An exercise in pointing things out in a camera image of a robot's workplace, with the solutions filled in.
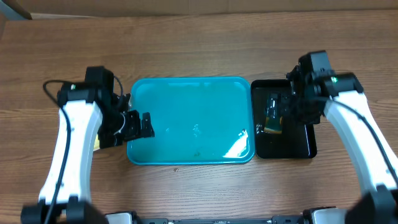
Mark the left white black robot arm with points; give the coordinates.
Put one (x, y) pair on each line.
(91, 115)

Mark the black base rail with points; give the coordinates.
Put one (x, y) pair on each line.
(217, 221)

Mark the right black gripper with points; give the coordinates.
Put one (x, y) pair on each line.
(313, 119)

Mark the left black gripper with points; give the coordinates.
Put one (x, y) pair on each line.
(134, 131)

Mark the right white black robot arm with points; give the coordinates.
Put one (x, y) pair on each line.
(317, 90)

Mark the teal plastic serving tray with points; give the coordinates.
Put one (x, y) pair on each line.
(196, 121)

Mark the green rimmed plate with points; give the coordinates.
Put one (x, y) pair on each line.
(96, 144)

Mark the green yellow scrub sponge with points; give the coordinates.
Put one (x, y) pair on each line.
(273, 125)

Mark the black water tray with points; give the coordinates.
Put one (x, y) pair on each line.
(295, 141)

